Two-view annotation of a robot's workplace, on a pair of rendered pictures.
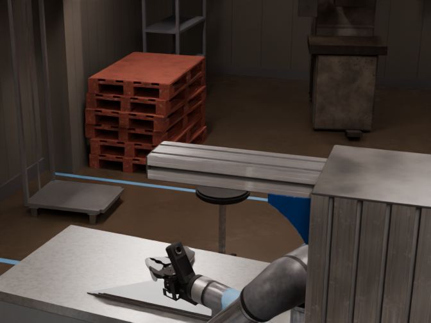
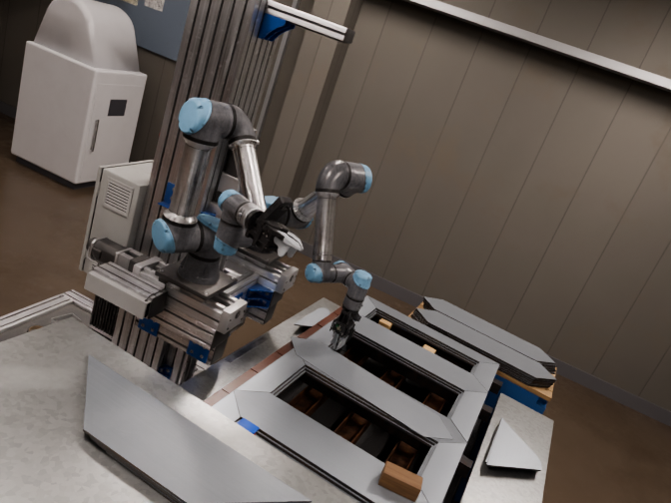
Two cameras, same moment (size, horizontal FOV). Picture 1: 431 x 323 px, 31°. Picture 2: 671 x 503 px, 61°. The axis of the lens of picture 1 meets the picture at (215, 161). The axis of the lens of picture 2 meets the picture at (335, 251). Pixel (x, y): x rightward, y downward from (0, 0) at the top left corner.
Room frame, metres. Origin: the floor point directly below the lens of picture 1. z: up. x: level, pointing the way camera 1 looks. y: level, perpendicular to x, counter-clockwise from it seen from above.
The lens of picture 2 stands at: (3.48, 0.21, 1.99)
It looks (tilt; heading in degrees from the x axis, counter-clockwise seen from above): 20 degrees down; 177
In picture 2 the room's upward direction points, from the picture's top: 20 degrees clockwise
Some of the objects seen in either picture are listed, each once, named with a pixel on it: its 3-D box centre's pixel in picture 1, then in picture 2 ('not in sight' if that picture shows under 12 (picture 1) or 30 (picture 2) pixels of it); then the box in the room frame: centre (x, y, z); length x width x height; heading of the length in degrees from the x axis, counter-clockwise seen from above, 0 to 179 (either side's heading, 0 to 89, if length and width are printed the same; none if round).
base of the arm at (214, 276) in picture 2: not in sight; (201, 262); (1.55, -0.14, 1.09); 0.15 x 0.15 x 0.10
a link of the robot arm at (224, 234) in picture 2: not in sight; (233, 236); (1.81, -0.02, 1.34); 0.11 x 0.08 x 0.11; 138
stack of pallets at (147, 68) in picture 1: (149, 109); not in sight; (7.02, 0.63, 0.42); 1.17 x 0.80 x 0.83; 163
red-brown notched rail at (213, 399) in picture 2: not in sight; (289, 351); (1.46, 0.28, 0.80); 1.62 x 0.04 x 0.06; 158
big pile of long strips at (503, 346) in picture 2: not in sight; (483, 339); (0.75, 1.26, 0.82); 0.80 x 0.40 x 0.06; 68
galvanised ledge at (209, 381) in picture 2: not in sight; (279, 347); (1.23, 0.25, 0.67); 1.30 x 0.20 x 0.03; 158
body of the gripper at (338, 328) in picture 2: not in sight; (344, 319); (1.41, 0.46, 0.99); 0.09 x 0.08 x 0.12; 158
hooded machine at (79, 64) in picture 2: not in sight; (85, 92); (-1.75, -2.15, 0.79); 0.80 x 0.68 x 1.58; 73
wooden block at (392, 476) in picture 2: not in sight; (400, 481); (2.08, 0.71, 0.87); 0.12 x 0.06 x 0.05; 79
